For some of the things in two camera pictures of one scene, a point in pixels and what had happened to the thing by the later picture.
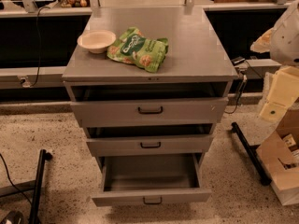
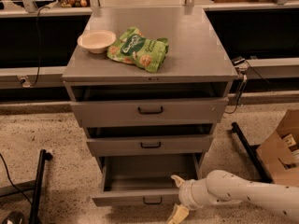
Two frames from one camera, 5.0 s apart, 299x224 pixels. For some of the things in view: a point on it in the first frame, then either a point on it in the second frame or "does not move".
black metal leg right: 251,149 does not move
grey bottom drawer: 150,179 does not move
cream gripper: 287,37 to 185,192
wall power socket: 23,79 does not move
